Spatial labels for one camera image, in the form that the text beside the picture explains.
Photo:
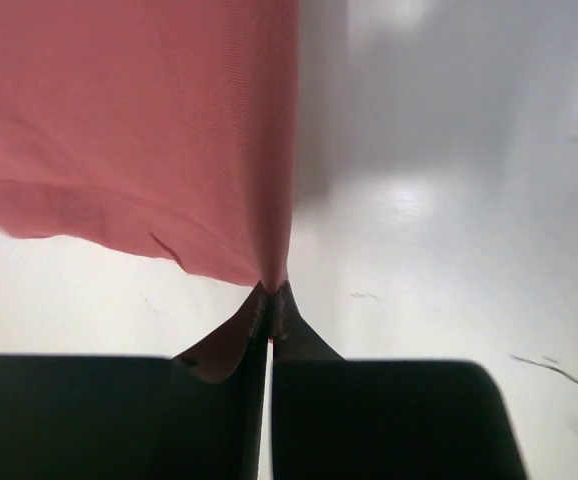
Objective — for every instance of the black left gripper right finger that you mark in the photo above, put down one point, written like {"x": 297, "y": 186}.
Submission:
{"x": 333, "y": 418}

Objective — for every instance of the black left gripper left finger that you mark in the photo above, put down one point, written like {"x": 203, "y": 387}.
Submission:
{"x": 196, "y": 415}

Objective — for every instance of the red t shirt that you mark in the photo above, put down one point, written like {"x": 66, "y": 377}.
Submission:
{"x": 156, "y": 128}

